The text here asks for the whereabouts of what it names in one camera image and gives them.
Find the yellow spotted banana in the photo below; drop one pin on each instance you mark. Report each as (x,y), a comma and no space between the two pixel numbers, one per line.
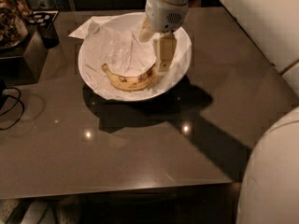
(136,83)

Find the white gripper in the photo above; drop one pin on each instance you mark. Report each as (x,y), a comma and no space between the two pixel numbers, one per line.
(163,16)

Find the black cup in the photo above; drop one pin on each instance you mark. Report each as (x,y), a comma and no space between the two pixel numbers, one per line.
(48,34)

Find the patterned coaster card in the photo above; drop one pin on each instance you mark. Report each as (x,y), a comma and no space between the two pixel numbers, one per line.
(42,17)

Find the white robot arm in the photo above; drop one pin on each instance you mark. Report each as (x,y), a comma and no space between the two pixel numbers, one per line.
(270,188)

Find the white bowl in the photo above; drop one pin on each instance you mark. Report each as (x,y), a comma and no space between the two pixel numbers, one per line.
(183,53)

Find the white crumpled paper liner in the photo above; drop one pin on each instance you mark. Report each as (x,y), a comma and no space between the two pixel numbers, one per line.
(118,50)

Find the dark wooden box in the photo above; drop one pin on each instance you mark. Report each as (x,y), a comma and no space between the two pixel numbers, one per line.
(24,64)

